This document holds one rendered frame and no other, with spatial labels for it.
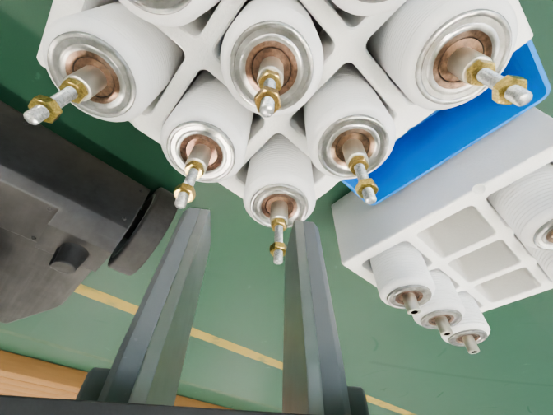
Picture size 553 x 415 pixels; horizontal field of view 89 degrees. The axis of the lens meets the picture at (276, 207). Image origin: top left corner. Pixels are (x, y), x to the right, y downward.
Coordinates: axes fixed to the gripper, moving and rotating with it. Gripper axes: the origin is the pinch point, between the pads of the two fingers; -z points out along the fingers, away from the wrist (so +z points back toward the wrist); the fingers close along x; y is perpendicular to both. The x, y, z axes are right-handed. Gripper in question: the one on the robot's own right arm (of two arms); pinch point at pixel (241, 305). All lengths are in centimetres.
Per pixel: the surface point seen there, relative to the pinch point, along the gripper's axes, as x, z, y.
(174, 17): 8.4, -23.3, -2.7
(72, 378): 83, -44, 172
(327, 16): -5.2, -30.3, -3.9
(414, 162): -28, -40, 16
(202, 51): 7.7, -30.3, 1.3
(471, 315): -48, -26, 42
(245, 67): 2.2, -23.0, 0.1
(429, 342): -81, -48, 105
